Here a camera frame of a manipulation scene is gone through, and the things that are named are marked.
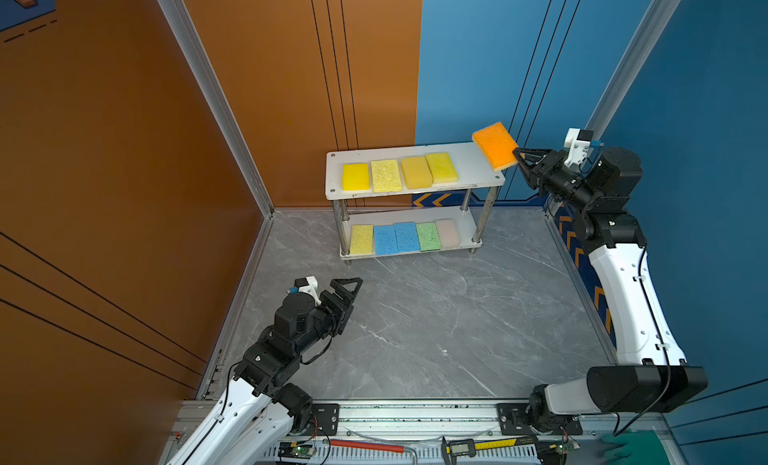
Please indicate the yellow cellulose sponge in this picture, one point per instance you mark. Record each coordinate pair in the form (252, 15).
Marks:
(362, 240)
(386, 176)

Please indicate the orange foam sponge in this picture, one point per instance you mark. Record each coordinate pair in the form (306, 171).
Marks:
(497, 146)

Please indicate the left circuit board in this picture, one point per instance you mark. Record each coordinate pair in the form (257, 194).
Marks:
(295, 451)

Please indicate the blue cellulose sponge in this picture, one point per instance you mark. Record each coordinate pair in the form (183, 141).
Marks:
(385, 240)
(407, 237)

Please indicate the aluminium front rail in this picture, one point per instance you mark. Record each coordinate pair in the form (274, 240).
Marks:
(420, 425)

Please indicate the small yellow foam sponge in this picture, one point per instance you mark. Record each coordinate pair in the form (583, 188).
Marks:
(441, 168)

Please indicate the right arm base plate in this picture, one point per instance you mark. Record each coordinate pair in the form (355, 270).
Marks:
(519, 419)

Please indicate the digital caliper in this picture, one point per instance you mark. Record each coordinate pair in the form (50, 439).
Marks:
(451, 450)

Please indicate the red-handled tool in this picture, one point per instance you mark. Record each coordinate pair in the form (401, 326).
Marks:
(367, 446)

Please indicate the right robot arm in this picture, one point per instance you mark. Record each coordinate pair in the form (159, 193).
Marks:
(652, 373)

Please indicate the thick yellow foam sponge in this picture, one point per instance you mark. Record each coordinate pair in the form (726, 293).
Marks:
(356, 177)

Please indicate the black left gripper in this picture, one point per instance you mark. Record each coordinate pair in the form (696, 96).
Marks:
(340, 312)

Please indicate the right circuit board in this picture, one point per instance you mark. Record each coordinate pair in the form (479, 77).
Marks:
(565, 447)

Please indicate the green rubber glove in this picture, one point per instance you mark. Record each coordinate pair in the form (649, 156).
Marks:
(635, 448)

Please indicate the circuit board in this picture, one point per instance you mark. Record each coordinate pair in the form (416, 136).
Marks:
(295, 451)
(565, 447)

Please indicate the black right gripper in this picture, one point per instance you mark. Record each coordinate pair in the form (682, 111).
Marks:
(550, 163)

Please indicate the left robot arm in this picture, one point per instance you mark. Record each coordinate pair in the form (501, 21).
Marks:
(259, 405)

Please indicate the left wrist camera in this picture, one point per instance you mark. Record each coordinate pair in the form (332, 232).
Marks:
(307, 285)

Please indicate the green cellulose sponge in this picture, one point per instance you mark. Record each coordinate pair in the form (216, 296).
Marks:
(428, 237)

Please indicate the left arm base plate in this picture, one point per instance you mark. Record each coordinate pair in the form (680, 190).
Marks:
(322, 418)

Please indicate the white two-tier shelf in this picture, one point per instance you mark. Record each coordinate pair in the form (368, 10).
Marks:
(469, 201)

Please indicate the beige foam sponge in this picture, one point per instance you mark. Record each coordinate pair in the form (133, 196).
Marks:
(448, 234)

